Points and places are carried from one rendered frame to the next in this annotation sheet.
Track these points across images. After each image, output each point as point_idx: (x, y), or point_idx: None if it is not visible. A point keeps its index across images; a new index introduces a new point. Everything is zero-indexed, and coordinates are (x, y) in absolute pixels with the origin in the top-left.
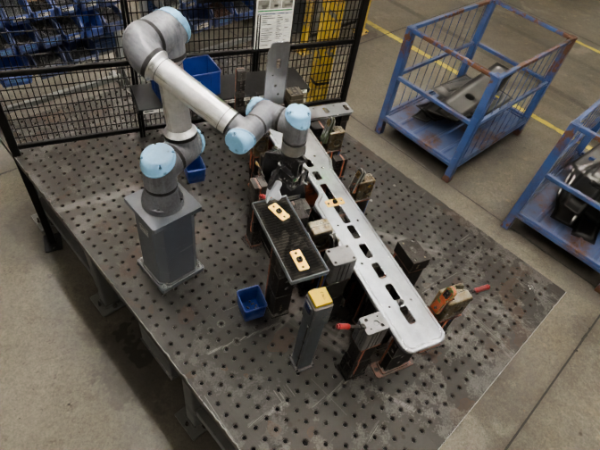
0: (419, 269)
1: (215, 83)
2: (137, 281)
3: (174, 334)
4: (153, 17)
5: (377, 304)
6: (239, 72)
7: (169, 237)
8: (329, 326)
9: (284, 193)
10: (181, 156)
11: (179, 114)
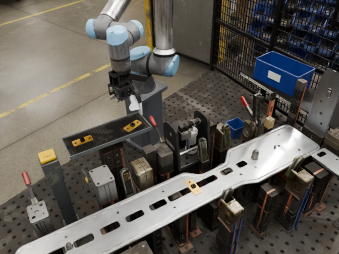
0: None
1: (291, 85)
2: None
3: (96, 152)
4: None
5: (68, 225)
6: (298, 81)
7: (127, 104)
8: None
9: (166, 134)
10: (147, 61)
11: (156, 34)
